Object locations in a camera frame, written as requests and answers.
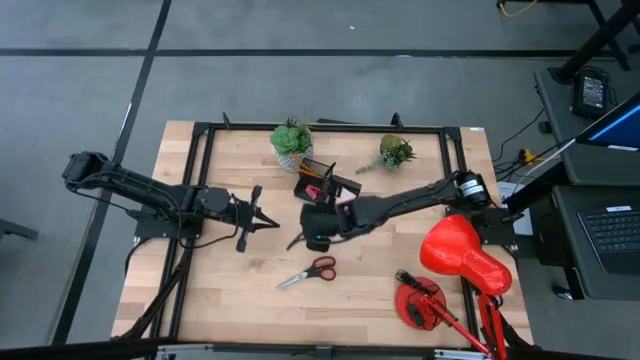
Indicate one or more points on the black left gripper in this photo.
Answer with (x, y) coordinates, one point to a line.
(235, 210)

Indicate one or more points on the yellow plug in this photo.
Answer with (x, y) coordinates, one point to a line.
(525, 156)

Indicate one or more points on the black horizontal beam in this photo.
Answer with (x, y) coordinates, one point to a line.
(75, 350)

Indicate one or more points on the dark grey desk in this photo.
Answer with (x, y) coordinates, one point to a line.
(590, 170)

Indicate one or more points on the black diagonal stand leg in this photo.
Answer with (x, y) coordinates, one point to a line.
(595, 42)

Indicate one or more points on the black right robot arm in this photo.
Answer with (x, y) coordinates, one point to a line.
(410, 200)

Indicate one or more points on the red desk lamp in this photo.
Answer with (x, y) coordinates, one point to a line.
(460, 252)

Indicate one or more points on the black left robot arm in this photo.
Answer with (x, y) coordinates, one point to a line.
(140, 187)

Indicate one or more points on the black metal table frame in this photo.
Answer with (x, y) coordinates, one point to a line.
(325, 127)

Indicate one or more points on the monitor with blue screen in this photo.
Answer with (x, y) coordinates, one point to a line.
(620, 127)

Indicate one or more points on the small red eraser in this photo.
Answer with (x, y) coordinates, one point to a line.
(313, 192)

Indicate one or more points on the grey chair leg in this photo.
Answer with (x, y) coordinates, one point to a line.
(15, 229)

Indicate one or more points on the succulent in white patterned pot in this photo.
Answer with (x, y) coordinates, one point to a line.
(287, 140)

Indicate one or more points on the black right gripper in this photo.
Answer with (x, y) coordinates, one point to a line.
(320, 222)

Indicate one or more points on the black mesh desk organizer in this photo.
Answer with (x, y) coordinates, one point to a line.
(320, 181)

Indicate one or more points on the black laptop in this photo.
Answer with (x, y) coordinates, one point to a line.
(612, 235)

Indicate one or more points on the black power adapter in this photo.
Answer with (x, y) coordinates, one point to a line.
(591, 92)

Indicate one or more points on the black and red scissors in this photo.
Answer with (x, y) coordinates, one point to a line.
(311, 273)

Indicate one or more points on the white paper sheet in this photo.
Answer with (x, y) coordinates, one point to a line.
(507, 189)

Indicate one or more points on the trailing succulent in dark pot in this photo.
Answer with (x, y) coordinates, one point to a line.
(395, 149)

